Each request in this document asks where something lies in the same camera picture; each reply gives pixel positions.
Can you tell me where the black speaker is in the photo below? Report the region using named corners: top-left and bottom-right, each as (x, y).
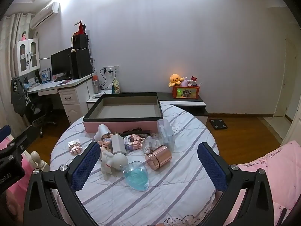
top-left (71, 34), bottom-right (88, 50)

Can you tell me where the pink doll figurine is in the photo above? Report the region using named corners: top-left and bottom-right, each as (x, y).
top-left (97, 138), bottom-right (113, 157)

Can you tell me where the white hair dryer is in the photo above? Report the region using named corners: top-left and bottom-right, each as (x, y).
top-left (94, 124), bottom-right (114, 142)

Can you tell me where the clear plastic bottle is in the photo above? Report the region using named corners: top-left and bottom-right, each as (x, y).
top-left (142, 138), bottom-right (161, 154)

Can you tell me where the clear plastic box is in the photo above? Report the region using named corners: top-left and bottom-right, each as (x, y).
top-left (157, 119), bottom-right (176, 146)

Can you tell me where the red triangular item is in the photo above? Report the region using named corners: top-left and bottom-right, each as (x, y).
top-left (73, 20), bottom-right (86, 36)

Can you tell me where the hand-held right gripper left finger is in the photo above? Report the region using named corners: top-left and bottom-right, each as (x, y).
top-left (24, 142), bottom-right (101, 226)

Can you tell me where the black computer monitor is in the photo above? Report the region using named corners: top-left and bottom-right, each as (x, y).
top-left (51, 47), bottom-right (73, 77)

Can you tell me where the blue heart-shaped container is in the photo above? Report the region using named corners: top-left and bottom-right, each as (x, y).
top-left (122, 161), bottom-right (150, 191)

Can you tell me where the orange octopus plush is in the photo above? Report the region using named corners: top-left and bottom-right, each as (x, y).
top-left (168, 74), bottom-right (186, 87)

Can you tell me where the white rectangular box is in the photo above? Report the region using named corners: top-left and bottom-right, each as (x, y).
top-left (111, 134), bottom-right (126, 154)

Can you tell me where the dark storage box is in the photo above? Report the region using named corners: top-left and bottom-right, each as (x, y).
top-left (83, 92), bottom-right (164, 133)

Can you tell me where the white air conditioner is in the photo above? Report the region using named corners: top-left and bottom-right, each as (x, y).
top-left (30, 2), bottom-right (59, 30)

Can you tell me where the white desk with drawers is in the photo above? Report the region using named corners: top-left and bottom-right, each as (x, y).
top-left (27, 73), bottom-right (97, 125)

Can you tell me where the rose gold cylinder jar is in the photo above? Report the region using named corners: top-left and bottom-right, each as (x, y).
top-left (144, 145), bottom-right (173, 170)

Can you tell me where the black topped low cabinet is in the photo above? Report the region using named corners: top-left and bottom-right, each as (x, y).
top-left (156, 92), bottom-right (209, 123)

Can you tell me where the small pink block toy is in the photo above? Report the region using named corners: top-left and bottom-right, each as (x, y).
top-left (68, 140), bottom-right (83, 155)

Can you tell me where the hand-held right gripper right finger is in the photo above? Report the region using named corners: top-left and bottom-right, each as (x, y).
top-left (197, 142), bottom-right (275, 226)

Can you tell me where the black bathroom scale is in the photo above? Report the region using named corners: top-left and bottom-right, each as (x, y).
top-left (209, 119), bottom-right (228, 130)

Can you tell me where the beige curtain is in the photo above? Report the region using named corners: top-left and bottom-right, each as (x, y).
top-left (0, 13), bottom-right (32, 123)

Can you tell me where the black slim device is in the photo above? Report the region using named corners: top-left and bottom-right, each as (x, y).
top-left (115, 128), bottom-right (151, 137)

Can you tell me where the dark printed jacket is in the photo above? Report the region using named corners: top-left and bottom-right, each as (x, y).
top-left (10, 76), bottom-right (32, 117)

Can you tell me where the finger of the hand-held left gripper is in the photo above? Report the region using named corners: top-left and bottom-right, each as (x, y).
top-left (0, 125), bottom-right (41, 157)
top-left (0, 124), bottom-right (12, 146)

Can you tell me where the black computer tower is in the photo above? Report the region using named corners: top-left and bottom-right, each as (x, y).
top-left (70, 49), bottom-right (92, 79)

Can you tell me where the black power cable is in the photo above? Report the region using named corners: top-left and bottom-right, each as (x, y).
top-left (100, 68), bottom-right (109, 91)

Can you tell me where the white glass door cabinet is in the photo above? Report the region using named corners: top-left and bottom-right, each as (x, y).
top-left (14, 38), bottom-right (40, 77)

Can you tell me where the red storage basket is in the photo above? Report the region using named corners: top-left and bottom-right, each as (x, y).
top-left (172, 85), bottom-right (200, 99)

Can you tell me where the pink purple block toy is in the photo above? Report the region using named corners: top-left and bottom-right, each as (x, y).
top-left (124, 134), bottom-right (144, 150)

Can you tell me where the orange capped bottle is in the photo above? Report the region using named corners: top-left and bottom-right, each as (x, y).
top-left (92, 75), bottom-right (101, 94)

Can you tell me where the blue white desk box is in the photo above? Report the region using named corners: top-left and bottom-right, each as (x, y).
top-left (39, 68), bottom-right (52, 84)

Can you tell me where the striped white bedsheet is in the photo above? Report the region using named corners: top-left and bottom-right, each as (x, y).
top-left (50, 102), bottom-right (218, 226)

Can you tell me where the white door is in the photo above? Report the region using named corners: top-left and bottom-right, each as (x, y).
top-left (274, 36), bottom-right (298, 118)

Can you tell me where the black office chair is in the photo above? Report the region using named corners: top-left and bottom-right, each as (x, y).
top-left (24, 96), bottom-right (57, 138)

